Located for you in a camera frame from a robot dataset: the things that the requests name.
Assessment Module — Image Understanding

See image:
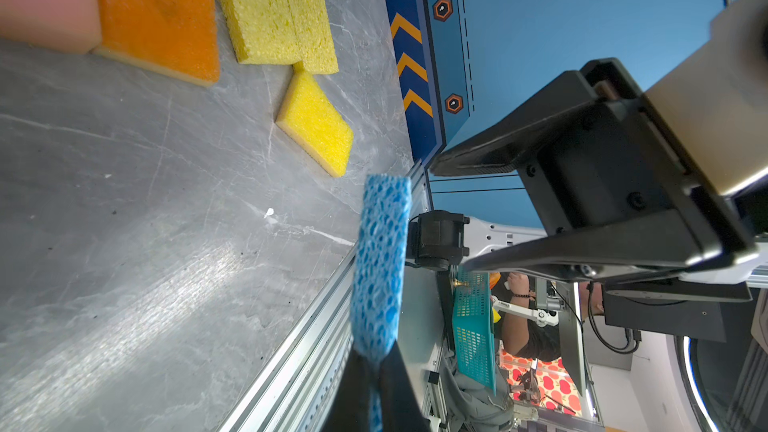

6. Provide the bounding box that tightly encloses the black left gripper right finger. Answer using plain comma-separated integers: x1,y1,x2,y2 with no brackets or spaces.
378,342,430,432

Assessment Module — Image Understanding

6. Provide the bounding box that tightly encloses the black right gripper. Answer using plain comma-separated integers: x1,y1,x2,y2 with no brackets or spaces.
430,60,758,283

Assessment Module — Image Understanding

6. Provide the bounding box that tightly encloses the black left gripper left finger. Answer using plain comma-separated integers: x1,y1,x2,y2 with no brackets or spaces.
321,349,376,432

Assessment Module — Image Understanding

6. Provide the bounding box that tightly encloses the blue sponge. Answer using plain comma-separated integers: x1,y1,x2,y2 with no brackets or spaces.
349,173,413,432

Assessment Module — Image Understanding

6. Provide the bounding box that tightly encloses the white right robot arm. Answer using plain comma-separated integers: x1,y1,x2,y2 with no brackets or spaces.
408,58,761,284

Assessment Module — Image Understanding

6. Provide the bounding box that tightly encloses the teal perforated basket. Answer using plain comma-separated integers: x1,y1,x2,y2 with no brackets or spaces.
451,268,497,393

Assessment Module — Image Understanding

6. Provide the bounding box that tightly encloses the person in background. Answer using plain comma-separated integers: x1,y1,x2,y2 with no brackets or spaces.
491,272,604,362

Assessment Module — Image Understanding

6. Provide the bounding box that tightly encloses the bright yellow sponge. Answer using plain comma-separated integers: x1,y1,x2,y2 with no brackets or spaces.
276,70,354,178

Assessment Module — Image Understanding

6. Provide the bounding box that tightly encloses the lime porous sponge right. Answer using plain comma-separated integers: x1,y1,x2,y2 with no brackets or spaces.
288,0,339,75

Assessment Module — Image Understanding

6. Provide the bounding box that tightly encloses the lime porous sponge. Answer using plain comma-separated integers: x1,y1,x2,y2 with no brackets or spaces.
288,0,339,75
219,0,300,65

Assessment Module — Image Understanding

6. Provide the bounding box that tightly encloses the lime porous sponge left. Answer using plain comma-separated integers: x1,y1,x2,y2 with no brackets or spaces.
219,0,300,65

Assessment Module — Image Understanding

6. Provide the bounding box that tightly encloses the orange sponge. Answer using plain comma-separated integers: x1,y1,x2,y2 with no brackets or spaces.
94,0,220,87

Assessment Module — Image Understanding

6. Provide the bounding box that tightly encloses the pink sponge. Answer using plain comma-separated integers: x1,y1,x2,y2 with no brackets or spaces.
1,0,102,54

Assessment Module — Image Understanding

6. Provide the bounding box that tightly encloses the aluminium front rail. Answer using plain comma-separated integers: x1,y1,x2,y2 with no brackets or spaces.
215,161,433,432

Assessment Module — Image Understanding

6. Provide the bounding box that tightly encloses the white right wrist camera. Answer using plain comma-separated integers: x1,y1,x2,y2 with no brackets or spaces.
646,0,767,196

